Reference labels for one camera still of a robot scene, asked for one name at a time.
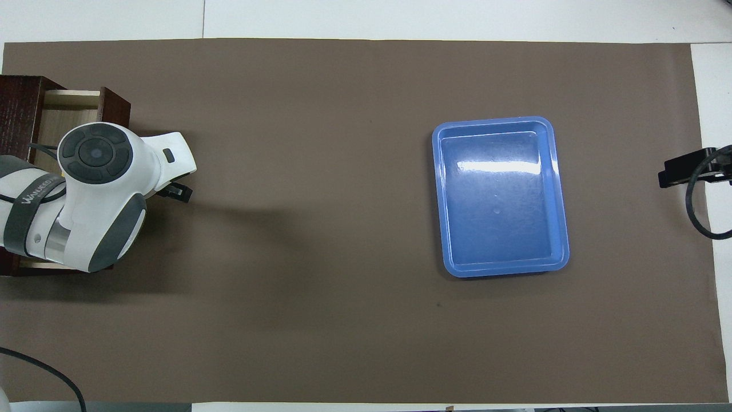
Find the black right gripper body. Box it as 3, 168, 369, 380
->
709, 146, 732, 184

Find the wooden drawer with white handle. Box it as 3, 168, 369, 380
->
20, 87, 132, 270

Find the dark brown wooden cabinet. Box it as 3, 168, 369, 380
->
0, 76, 118, 277

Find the blue plastic tray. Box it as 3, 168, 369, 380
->
432, 116, 571, 279

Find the brown table mat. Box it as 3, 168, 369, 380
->
0, 38, 730, 404

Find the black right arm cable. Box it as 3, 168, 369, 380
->
685, 146, 732, 240

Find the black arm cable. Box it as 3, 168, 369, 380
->
685, 146, 732, 240
0, 143, 86, 412

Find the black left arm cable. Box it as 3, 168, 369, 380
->
0, 143, 86, 412

